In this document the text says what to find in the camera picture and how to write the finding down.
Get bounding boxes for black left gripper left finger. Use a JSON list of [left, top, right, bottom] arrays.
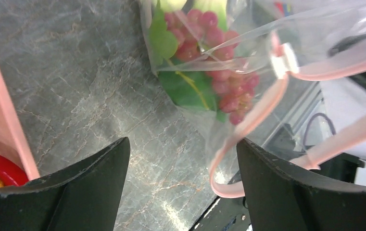
[[0, 137, 130, 231]]

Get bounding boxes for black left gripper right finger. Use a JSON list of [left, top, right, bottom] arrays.
[[236, 139, 366, 231]]

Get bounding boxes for red toy chili pepper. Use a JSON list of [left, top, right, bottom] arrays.
[[0, 155, 29, 186]]

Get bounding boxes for clear dotted zip top bag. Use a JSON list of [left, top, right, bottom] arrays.
[[138, 0, 366, 199]]

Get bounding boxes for red toy grapes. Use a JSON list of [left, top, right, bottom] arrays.
[[150, 5, 259, 125]]

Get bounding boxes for pink perforated plastic basket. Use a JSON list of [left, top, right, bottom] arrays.
[[0, 71, 40, 180]]

